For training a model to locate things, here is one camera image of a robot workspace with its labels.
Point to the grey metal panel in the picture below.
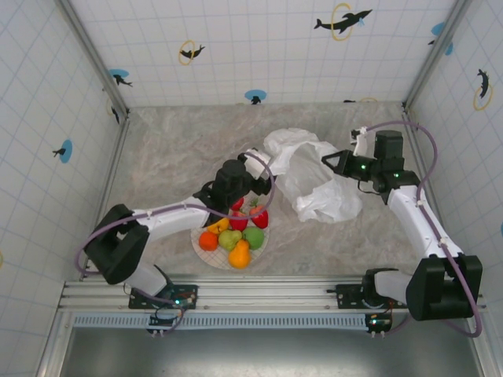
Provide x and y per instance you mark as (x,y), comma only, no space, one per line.
(255,353)

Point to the orange toy fruit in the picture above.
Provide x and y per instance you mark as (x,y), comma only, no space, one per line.
(208,240)

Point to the aluminium rail under arm bases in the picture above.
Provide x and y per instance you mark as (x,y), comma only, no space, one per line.
(267,292)

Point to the green toy apple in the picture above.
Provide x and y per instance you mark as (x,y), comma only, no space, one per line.
(254,237)

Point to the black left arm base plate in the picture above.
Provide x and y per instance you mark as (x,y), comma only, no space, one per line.
(184,294)

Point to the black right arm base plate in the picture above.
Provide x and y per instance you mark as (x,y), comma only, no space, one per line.
(347,296)

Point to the white plastic bag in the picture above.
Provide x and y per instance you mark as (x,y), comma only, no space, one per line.
(314,196)

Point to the yellow toy fruit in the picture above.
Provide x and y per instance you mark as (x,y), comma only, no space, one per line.
(218,225)

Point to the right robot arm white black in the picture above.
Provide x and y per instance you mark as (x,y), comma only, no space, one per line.
(412,216)

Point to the orange yellow toy pear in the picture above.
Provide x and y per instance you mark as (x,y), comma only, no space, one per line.
(239,257)

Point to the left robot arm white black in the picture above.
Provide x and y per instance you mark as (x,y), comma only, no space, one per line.
(173,220)

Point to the green toy pear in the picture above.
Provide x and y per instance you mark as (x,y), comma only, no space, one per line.
(230,239)

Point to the aluminium corner post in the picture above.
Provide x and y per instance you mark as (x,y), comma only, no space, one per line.
(434,51)
(96,59)

